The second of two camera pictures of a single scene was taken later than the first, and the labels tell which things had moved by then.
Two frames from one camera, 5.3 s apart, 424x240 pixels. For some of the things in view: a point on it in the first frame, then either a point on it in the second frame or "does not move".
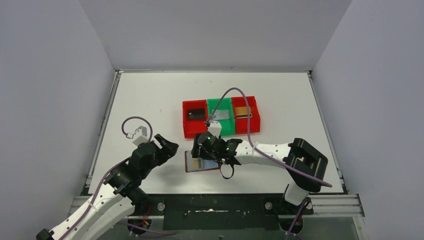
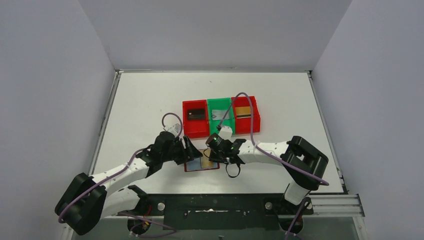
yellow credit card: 241,112 does not move
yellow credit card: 197,164 to 205,162
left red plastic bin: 195,116 does not move
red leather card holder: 196,164 does not move
